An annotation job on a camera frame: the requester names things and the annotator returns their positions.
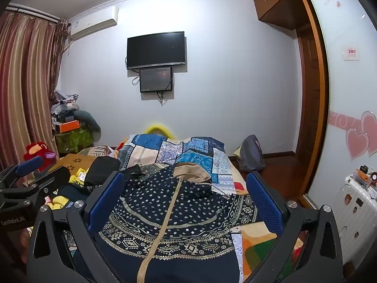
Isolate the wooden overhead cabinet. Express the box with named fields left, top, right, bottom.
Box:
left=253, top=0, right=310, bottom=31

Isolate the dark green plush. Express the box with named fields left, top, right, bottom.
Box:
left=74, top=110, right=102, bottom=140

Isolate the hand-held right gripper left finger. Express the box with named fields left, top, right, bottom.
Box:
left=26, top=171, right=139, bottom=283

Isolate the pile of papers and clutter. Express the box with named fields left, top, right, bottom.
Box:
left=50, top=90, right=80, bottom=124

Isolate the yellow garment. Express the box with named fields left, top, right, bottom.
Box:
left=45, top=167, right=90, bottom=210

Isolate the black garment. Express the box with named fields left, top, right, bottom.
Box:
left=85, top=157, right=122, bottom=190

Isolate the black wall television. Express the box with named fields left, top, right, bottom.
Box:
left=127, top=31, right=187, bottom=70

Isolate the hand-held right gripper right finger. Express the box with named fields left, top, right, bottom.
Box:
left=246, top=171, right=344, bottom=283

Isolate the wooden lap desk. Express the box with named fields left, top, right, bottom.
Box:
left=47, top=153, right=102, bottom=181

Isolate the blue patchwork quilt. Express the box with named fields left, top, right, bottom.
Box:
left=118, top=133, right=246, bottom=196

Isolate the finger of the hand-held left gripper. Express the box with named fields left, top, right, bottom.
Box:
left=18, top=166, right=71, bottom=204
left=0, top=157, right=45, bottom=187

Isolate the grey backpack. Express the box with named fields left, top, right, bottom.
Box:
left=239, top=135, right=266, bottom=172

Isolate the red plush toy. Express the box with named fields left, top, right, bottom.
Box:
left=24, top=142, right=56, bottom=172

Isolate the orange box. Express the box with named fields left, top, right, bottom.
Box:
left=59, top=120, right=81, bottom=133

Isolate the green patterned cloth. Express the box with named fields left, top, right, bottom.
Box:
left=54, top=128, right=94, bottom=154

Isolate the small black wall monitor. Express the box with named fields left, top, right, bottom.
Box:
left=139, top=67, right=173, bottom=93

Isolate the wooden door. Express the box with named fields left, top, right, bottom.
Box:
left=296, top=25, right=324, bottom=155

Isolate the red striped curtain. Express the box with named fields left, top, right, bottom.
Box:
left=0, top=4, right=72, bottom=183

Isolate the striped cloth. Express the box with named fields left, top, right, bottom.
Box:
left=85, top=145, right=119, bottom=157

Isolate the navy patterned hooded jacket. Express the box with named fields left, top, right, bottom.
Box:
left=94, top=162, right=260, bottom=283

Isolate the red and white door sticker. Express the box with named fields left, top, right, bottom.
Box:
left=343, top=46, right=359, bottom=61

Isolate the yellow foam ring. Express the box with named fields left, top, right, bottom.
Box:
left=143, top=125, right=176, bottom=139

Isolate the beige printed fleece blanket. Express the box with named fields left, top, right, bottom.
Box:
left=230, top=180, right=304, bottom=283

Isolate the frosted heart-print wardrobe door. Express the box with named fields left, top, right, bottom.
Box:
left=299, top=0, right=377, bottom=210

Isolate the white air conditioner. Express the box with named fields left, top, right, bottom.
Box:
left=69, top=6, right=119, bottom=40

